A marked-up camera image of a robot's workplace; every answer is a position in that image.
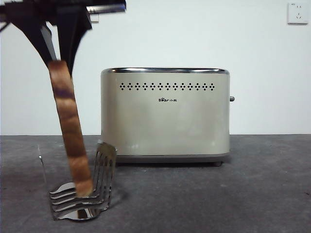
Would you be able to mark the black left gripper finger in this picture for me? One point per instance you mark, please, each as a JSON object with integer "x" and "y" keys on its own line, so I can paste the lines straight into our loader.
{"x": 34, "y": 34}
{"x": 68, "y": 36}

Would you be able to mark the brown-crusted bread slice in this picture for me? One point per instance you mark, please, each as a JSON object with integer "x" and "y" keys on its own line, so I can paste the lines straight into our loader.
{"x": 70, "y": 126}

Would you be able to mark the grey toaster lever knob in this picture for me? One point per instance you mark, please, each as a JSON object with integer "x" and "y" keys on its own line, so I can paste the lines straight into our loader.
{"x": 232, "y": 99}

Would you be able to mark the shiny metal toast rack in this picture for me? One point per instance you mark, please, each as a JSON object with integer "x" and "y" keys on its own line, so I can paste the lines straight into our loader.
{"x": 104, "y": 170}

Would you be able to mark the cream two-slot toaster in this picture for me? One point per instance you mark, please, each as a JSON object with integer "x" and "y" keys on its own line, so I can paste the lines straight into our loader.
{"x": 175, "y": 126}

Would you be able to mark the white wall socket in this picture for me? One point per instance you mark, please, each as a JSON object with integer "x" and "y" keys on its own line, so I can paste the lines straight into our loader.
{"x": 297, "y": 14}
{"x": 95, "y": 19}

